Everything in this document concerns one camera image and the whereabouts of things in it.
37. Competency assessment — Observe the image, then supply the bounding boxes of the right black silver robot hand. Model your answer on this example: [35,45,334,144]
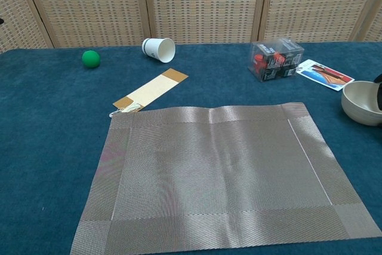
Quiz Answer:
[373,73,382,112]

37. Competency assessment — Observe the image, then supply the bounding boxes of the beige bowl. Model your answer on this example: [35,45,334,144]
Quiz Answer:
[341,80,382,127]

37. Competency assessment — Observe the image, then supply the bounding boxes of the brown woven placemat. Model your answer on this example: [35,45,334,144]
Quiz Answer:
[70,102,372,255]

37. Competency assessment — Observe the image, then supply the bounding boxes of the white brown paper bookmark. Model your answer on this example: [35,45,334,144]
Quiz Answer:
[109,68,189,118]

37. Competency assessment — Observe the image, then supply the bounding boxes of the white paper cup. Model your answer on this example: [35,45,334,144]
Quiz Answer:
[141,38,176,64]

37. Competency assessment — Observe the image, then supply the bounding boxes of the printed picture card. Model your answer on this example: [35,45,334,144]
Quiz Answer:
[295,59,356,92]

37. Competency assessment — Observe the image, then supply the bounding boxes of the clear box with red toys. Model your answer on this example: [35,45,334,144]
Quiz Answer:
[247,37,305,83]

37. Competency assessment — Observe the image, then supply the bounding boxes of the woven wooden folding screen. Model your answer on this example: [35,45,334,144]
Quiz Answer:
[0,0,382,54]

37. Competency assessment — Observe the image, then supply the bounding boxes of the green ball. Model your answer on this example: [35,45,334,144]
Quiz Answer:
[82,50,101,69]

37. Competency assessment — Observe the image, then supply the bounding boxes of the blue table cloth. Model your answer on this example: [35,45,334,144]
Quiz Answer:
[0,41,382,255]

